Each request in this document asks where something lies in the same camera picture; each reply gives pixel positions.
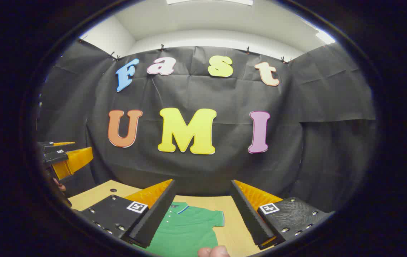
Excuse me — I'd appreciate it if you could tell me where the green T-shirt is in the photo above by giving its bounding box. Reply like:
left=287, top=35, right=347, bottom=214
left=134, top=202, right=224, bottom=257

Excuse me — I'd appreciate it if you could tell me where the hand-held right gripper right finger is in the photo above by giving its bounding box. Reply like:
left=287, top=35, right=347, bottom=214
left=229, top=180, right=334, bottom=250

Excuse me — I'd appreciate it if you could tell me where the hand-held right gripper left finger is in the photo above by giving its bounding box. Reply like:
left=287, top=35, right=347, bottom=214
left=78, top=179, right=176, bottom=249

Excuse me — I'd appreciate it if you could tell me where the white ceiling light panel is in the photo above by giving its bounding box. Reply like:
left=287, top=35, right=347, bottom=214
left=315, top=30, right=336, bottom=45

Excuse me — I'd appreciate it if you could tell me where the black backdrop cloth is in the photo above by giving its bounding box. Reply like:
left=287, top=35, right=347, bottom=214
left=36, top=37, right=377, bottom=215

